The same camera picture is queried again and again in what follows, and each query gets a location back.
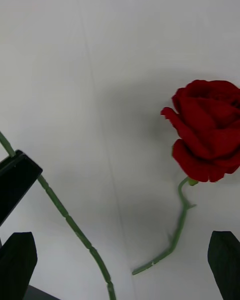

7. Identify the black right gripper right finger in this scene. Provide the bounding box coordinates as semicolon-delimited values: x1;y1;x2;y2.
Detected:
207;230;240;300

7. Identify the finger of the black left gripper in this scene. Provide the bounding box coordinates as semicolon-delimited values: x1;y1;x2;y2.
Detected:
0;149;44;227

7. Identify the red rose bare stem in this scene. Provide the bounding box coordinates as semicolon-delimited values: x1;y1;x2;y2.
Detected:
0;130;117;300
131;79;240;277

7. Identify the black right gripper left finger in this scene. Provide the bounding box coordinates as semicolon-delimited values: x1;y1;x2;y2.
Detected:
0;231;39;300

